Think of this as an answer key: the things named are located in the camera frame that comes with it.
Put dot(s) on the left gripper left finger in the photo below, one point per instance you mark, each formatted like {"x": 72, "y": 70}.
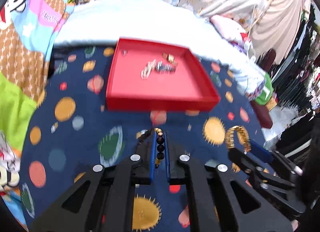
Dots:
{"x": 102, "y": 199}

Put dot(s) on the light blue pillow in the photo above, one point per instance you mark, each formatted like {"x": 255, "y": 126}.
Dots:
{"x": 105, "y": 21}

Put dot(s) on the beige curtain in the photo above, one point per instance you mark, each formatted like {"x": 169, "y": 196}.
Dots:
{"x": 277, "y": 28}

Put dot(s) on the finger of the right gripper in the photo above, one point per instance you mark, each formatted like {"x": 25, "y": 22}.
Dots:
{"x": 261, "y": 153}
{"x": 241, "y": 161}

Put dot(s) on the navy planet print bedsheet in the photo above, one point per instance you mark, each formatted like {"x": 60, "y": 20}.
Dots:
{"x": 73, "y": 130}

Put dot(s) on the colourful monkey cartoon blanket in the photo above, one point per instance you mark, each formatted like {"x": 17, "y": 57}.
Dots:
{"x": 28, "y": 31}

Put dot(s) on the silver blue-dial wristwatch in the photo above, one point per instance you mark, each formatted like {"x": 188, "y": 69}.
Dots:
{"x": 165, "y": 68}

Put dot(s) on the gold wristwatch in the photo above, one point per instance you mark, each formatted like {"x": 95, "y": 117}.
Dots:
{"x": 170, "y": 58}

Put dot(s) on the pink white plush toy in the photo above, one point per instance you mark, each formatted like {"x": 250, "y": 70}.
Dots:
{"x": 231, "y": 30}

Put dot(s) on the red jewelry tray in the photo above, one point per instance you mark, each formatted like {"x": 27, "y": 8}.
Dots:
{"x": 189, "y": 88}

